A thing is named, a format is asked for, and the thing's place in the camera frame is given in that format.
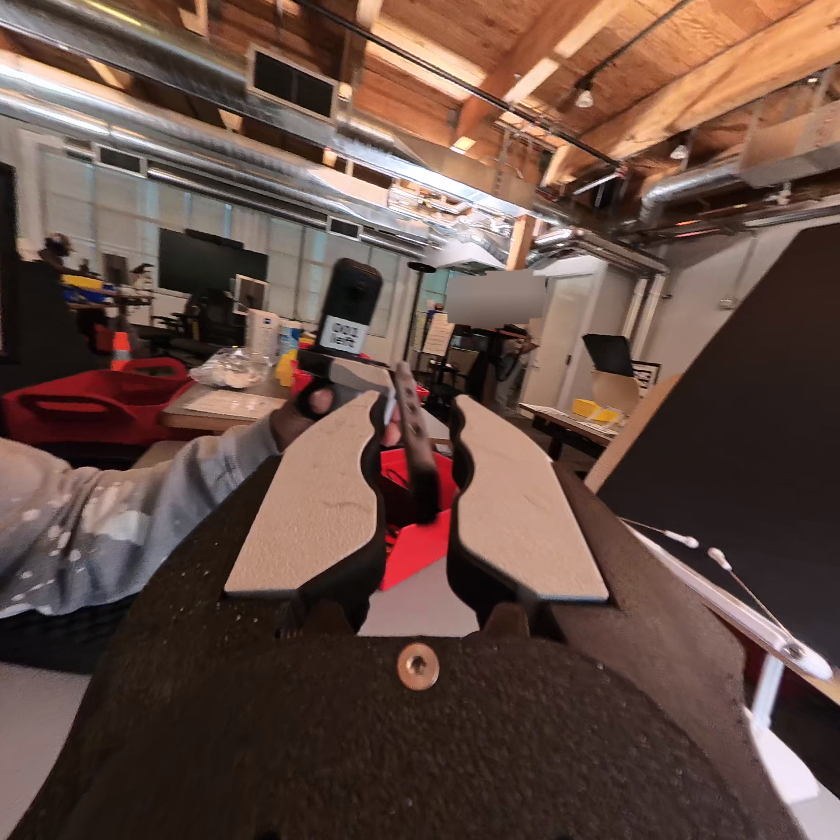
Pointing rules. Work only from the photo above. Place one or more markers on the red plastic bin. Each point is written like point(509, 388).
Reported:
point(413, 551)

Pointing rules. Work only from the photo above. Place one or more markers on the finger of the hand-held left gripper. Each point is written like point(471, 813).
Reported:
point(358, 380)

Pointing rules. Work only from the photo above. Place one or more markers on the black wall screen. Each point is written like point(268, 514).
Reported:
point(210, 262)

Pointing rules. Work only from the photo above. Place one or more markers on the wooden side table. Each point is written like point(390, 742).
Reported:
point(216, 407)

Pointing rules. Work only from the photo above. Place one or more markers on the white folding stand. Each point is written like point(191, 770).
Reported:
point(774, 761)

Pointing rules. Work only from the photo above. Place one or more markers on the white door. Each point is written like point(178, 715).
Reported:
point(577, 341)

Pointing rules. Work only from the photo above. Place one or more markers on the yellow plastic bin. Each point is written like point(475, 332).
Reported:
point(594, 410)

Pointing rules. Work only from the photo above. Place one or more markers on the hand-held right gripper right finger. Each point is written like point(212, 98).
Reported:
point(525, 525)

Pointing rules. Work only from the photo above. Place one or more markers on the person's left hand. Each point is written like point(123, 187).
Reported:
point(292, 423)

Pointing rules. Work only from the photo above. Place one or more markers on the wooden desk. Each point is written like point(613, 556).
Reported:
point(558, 426)

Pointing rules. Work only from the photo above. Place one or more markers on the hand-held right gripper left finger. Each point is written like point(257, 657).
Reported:
point(308, 518)

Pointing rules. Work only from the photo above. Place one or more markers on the white flip chart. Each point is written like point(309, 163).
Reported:
point(438, 334)

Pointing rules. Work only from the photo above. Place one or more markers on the framed marker sign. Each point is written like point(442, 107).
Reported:
point(6, 262)

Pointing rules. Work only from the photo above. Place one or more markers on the black floor lamp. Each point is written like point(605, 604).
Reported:
point(422, 268)

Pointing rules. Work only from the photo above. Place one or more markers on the red tote basket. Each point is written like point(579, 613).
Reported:
point(85, 407)

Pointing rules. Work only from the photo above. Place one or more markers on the clear plastic bag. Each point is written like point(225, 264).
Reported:
point(229, 371)

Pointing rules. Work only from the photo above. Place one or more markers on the orange traffic cone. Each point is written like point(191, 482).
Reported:
point(121, 354)

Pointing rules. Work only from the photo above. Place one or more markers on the black mesh pad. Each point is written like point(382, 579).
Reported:
point(52, 636)

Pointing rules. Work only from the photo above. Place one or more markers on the person's left forearm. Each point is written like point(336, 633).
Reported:
point(131, 512)

